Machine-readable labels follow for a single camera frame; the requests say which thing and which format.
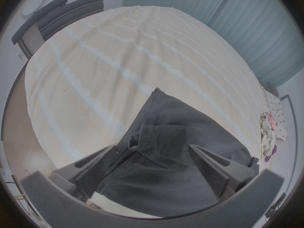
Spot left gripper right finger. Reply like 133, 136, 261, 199
189, 144, 255, 201

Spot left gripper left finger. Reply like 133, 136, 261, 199
51, 145, 117, 199

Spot black T-shirt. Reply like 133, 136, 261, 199
91, 87, 260, 218

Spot bed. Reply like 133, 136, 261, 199
24, 6, 298, 218

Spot purple garment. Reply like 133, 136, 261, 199
265, 145, 277, 162

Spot white printed garment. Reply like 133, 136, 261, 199
259, 113, 277, 157

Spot pink garment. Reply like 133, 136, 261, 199
267, 113, 278, 130

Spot white printed pillow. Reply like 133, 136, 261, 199
264, 89, 288, 142

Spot grey bedside table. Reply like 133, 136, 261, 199
258, 79, 278, 97

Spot round white lamp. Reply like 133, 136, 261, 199
21, 0, 47, 16

